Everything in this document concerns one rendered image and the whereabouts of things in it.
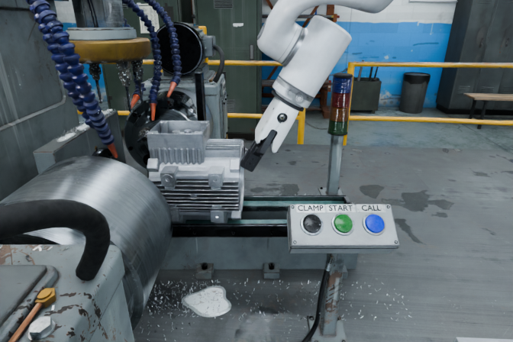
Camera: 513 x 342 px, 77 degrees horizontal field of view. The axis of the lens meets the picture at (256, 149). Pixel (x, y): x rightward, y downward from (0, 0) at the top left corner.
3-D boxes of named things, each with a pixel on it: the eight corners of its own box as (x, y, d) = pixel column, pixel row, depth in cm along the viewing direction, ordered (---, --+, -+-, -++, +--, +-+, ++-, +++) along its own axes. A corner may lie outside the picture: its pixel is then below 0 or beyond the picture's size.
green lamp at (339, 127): (330, 135, 103) (331, 121, 101) (326, 130, 108) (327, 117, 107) (349, 135, 103) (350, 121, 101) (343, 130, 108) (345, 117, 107)
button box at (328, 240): (288, 253, 54) (291, 246, 50) (285, 213, 58) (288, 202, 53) (389, 253, 54) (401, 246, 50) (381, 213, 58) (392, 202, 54)
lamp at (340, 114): (331, 121, 101) (332, 108, 100) (327, 117, 107) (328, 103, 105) (350, 121, 101) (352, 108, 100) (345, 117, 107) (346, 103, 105)
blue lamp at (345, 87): (333, 93, 98) (335, 78, 96) (329, 89, 104) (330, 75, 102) (353, 93, 98) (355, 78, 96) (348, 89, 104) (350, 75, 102)
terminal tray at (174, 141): (150, 165, 71) (146, 133, 69) (163, 147, 81) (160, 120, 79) (204, 165, 71) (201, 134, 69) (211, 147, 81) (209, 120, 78)
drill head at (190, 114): (118, 189, 94) (103, 104, 84) (158, 140, 132) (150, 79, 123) (204, 189, 94) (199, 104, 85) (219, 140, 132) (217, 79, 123)
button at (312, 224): (302, 235, 52) (304, 231, 50) (301, 217, 54) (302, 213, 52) (321, 235, 52) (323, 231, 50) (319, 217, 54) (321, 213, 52)
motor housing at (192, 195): (152, 233, 73) (140, 156, 66) (173, 192, 91) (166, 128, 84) (240, 235, 73) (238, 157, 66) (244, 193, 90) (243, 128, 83)
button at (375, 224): (364, 235, 52) (367, 231, 50) (361, 217, 54) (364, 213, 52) (382, 235, 52) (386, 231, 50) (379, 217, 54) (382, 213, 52)
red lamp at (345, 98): (332, 108, 100) (333, 93, 98) (328, 103, 105) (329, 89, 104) (352, 108, 100) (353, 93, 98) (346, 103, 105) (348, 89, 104)
